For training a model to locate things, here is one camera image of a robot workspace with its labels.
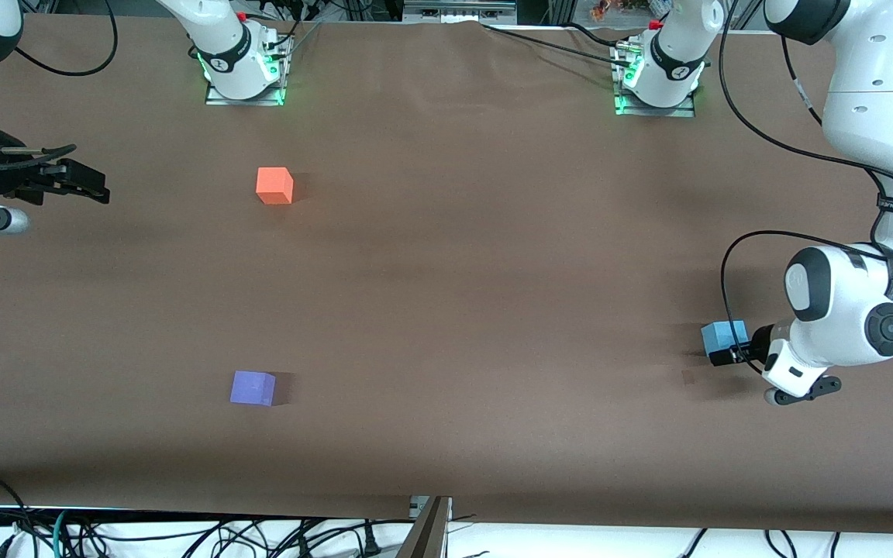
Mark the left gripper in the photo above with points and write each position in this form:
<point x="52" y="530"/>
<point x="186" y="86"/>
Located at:
<point x="759" y="342"/>

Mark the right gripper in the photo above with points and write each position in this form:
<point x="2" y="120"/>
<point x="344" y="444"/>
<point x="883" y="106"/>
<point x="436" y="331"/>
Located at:
<point x="11" y="181"/>

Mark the light blue foam cube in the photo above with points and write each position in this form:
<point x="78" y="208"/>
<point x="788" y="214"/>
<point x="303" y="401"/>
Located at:
<point x="722" y="333"/>

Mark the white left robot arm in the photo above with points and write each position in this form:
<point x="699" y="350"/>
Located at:
<point x="880" y="116"/>

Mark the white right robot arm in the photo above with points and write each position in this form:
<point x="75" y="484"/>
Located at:
<point x="218" y="46"/>

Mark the orange foam cube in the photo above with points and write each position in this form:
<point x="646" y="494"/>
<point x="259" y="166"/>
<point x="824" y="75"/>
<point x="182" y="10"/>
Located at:
<point x="272" y="186"/>

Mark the brown table cover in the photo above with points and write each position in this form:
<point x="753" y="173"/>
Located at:
<point x="493" y="271"/>

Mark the purple foam cube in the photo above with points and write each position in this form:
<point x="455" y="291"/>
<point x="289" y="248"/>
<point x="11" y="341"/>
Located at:
<point x="251" y="387"/>

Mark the aluminium profile bar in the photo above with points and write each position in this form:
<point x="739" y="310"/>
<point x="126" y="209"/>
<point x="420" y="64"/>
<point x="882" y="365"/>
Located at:
<point x="427" y="535"/>

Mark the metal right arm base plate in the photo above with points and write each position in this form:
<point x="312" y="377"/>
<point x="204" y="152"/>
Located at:
<point x="245" y="101"/>

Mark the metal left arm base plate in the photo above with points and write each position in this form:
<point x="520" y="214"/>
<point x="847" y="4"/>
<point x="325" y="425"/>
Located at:
<point x="656" y="111"/>

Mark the aluminium rear frame rail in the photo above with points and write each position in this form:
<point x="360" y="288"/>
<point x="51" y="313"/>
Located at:
<point x="458" y="11"/>

